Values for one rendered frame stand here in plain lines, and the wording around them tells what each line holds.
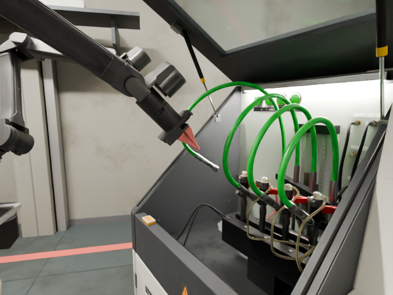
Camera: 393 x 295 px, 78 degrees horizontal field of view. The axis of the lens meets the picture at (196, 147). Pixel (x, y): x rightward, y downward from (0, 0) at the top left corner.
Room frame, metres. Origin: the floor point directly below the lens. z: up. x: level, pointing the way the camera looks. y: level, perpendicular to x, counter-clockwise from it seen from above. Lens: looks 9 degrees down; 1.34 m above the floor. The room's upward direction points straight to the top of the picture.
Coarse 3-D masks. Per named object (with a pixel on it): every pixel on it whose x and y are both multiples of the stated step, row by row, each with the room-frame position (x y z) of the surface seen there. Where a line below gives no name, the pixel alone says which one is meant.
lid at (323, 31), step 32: (160, 0) 0.92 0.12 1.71; (192, 0) 0.87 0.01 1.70; (224, 0) 0.81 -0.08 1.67; (256, 0) 0.75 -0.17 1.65; (288, 0) 0.70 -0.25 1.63; (320, 0) 0.66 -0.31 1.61; (352, 0) 0.62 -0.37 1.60; (192, 32) 1.00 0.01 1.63; (224, 32) 0.95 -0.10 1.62; (256, 32) 0.87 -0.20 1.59; (288, 32) 0.80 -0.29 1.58; (320, 32) 0.72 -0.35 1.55; (352, 32) 0.68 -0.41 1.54; (224, 64) 1.11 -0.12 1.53; (256, 64) 1.00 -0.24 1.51; (288, 64) 0.91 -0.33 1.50; (320, 64) 0.84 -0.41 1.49; (352, 64) 0.77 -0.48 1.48; (384, 64) 0.72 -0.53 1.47
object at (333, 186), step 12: (312, 120) 0.53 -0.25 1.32; (324, 120) 0.56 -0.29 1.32; (300, 132) 0.51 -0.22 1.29; (336, 144) 0.60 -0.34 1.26; (288, 156) 0.49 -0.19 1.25; (336, 156) 0.60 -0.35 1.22; (336, 168) 0.60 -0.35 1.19; (336, 180) 0.60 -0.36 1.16; (336, 192) 0.60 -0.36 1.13; (288, 204) 0.49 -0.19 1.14; (300, 216) 0.52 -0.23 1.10
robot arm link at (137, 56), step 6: (138, 48) 0.89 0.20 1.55; (126, 54) 0.88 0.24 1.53; (132, 54) 0.88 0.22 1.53; (138, 54) 0.86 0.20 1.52; (144, 54) 0.87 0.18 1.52; (132, 60) 0.86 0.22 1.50; (138, 60) 0.86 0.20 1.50; (144, 60) 0.87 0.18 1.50; (150, 60) 0.89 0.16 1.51; (138, 66) 0.86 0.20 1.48; (144, 66) 0.89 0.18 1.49
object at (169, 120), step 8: (168, 104) 0.62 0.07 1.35; (168, 112) 0.60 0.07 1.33; (176, 112) 0.62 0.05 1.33; (184, 112) 0.64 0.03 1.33; (160, 120) 0.60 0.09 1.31; (168, 120) 0.60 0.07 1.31; (176, 120) 0.61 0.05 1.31; (184, 120) 0.61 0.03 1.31; (168, 128) 0.61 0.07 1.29; (176, 128) 0.60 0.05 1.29; (160, 136) 0.63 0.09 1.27; (168, 136) 0.60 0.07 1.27
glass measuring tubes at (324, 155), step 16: (320, 128) 0.81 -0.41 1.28; (336, 128) 0.78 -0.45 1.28; (304, 144) 0.89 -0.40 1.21; (320, 144) 0.82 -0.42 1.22; (304, 160) 0.88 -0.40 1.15; (320, 160) 0.83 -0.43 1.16; (304, 176) 0.86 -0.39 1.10; (320, 176) 0.83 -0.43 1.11; (320, 192) 0.82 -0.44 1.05; (304, 208) 0.85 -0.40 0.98; (320, 224) 0.79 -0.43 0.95
